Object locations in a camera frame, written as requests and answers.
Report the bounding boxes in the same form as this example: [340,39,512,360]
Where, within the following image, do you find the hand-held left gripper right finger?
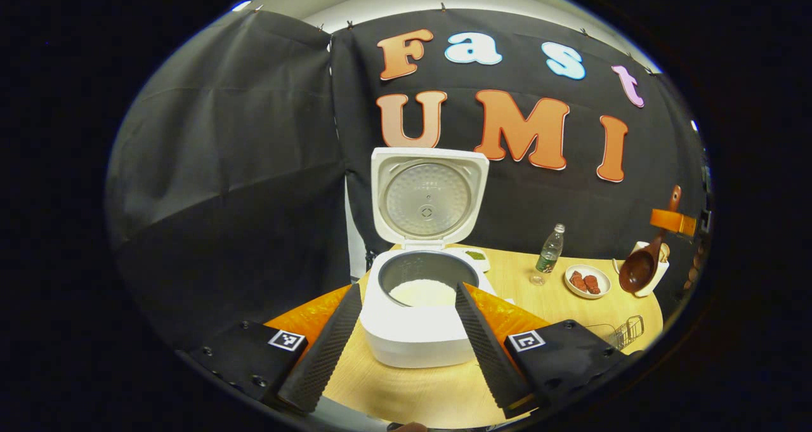
[455,282,643,420]

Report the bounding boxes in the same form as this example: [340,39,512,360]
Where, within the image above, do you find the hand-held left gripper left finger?
[184,283,363,416]

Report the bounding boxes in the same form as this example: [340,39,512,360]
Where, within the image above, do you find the brown wooden spoon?
[619,185,683,294]

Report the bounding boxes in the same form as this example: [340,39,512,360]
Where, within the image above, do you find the white rice cooker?
[360,147,499,369]

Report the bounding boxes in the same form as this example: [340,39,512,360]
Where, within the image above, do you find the white rice heap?
[388,278,459,308]

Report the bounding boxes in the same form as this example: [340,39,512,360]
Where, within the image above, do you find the metal chopstick holder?
[586,315,646,352]

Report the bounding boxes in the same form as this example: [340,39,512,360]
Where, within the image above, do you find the white toaster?
[612,240,671,299]

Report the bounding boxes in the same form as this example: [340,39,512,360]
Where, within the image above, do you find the round white plate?
[564,264,613,301]

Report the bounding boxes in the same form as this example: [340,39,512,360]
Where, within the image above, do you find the divided white condiment dish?
[444,247,491,273]

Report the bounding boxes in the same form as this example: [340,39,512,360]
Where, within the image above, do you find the clear plastic water bottle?
[530,223,566,287]

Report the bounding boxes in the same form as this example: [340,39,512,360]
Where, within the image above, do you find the row of cloth clips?
[254,2,654,76]

